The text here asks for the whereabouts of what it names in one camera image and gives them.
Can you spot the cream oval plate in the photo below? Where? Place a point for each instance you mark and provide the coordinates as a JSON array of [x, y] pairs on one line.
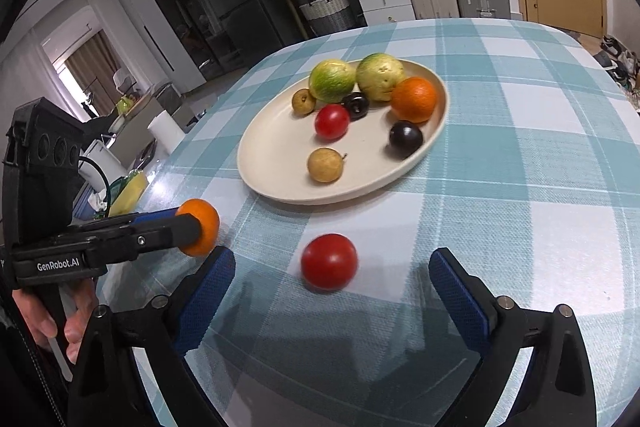
[[280, 167]]

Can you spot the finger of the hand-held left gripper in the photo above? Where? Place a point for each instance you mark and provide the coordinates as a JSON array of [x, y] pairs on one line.
[[150, 216], [165, 232]]

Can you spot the white sheer curtain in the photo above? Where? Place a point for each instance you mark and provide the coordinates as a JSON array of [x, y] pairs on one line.
[[20, 82]]

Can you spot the white tall cabinet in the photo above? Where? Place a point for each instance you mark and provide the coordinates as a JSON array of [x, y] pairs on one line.
[[135, 7]]

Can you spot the pale green citrus fruit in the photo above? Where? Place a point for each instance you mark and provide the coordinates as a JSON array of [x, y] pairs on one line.
[[380, 76]]

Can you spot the yellow plastic bag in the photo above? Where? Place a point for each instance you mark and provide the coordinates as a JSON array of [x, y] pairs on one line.
[[127, 194]]

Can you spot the person's left hand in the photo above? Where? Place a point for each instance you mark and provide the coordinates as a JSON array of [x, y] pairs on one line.
[[75, 327]]

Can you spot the white wicker basket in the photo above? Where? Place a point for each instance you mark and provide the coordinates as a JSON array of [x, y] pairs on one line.
[[327, 14]]

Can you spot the white paper towel roll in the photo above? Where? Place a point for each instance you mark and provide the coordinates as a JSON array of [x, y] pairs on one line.
[[165, 132]]

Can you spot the orange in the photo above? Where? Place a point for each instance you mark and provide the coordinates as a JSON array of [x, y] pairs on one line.
[[205, 227], [413, 99]]

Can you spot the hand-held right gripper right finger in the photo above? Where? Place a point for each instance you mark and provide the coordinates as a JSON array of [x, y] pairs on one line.
[[457, 302]]

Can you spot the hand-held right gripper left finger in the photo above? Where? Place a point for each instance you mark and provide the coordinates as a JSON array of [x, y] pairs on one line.
[[205, 302]]

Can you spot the pile of shoes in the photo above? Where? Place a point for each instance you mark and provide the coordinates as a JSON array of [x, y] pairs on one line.
[[617, 57]]

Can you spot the green striped citrus fruit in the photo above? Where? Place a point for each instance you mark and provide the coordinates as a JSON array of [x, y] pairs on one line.
[[331, 80]]

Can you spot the small brown longan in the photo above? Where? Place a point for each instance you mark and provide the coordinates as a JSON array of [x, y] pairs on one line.
[[325, 164], [303, 101]]

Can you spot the brown curtain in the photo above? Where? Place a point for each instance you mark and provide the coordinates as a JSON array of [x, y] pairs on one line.
[[87, 67]]

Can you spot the teal checked tablecloth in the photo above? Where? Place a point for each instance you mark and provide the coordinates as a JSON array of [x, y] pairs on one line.
[[500, 182]]

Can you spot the black jacket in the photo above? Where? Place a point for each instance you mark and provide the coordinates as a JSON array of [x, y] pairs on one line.
[[95, 127]]

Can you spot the dark purple plum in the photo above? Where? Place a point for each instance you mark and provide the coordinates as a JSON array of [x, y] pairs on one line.
[[406, 139], [356, 105]]

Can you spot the red tomato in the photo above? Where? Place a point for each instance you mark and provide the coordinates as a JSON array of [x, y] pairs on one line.
[[331, 122], [329, 262]]

